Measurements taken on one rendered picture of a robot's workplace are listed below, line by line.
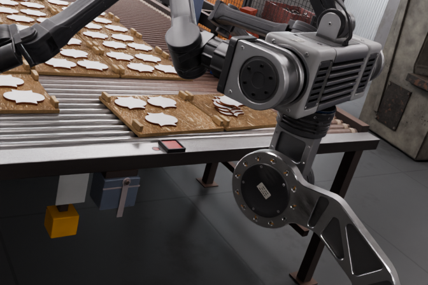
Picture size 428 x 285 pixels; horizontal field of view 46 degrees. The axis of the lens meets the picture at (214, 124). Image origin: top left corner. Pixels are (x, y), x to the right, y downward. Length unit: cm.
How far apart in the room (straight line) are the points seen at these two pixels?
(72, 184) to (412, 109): 425
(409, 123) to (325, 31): 434
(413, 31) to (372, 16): 417
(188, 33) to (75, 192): 85
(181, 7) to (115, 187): 79
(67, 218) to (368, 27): 844
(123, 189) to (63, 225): 23
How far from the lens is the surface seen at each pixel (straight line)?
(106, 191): 175
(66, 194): 173
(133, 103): 209
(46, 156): 165
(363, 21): 981
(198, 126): 203
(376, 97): 579
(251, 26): 164
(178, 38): 107
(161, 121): 198
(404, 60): 559
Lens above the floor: 171
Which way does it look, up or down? 22 degrees down
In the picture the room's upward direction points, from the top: 15 degrees clockwise
